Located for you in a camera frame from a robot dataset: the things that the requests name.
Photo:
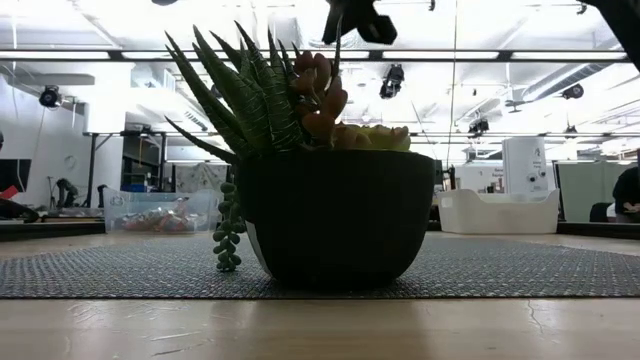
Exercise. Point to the red flat object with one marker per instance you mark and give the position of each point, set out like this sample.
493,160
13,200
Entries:
9,192

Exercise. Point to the potted artificial succulent plant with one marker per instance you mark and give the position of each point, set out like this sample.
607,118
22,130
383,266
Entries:
335,220

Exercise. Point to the clear plastic bin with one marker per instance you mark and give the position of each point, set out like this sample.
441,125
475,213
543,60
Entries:
117,202

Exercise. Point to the black ceiling-mounted camera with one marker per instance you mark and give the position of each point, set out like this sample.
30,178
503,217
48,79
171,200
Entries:
572,91
478,125
392,80
50,96

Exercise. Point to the black background robot arm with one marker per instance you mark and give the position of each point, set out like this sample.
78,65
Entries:
67,192

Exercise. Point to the black aluminium support frame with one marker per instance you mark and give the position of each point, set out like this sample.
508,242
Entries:
600,231
50,231

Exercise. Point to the white cabinet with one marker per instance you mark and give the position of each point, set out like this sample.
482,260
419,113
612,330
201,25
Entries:
525,165

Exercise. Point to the black metal rack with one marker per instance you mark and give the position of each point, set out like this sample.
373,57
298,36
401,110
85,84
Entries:
92,160

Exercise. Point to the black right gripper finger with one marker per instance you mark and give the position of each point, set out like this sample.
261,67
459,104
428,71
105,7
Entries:
334,27

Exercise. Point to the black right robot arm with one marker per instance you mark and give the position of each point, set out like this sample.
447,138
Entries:
627,25

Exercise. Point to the person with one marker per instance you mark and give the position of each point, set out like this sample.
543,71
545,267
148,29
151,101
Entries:
627,192

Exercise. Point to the white plastic bin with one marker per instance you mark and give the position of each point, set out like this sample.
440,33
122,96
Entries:
500,215

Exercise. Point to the grey printed sheet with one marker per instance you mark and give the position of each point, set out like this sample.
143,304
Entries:
200,177

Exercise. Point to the black curved object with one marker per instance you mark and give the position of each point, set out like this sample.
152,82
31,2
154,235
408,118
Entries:
17,211

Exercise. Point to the grey-green partition panel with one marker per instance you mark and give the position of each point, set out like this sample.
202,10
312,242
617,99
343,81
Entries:
580,190

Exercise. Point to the grey woven placemat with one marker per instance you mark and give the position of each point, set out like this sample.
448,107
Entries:
125,272

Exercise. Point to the black ceiling light rail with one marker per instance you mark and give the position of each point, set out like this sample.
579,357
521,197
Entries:
505,55

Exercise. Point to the black monitor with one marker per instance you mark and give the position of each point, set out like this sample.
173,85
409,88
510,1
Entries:
15,175

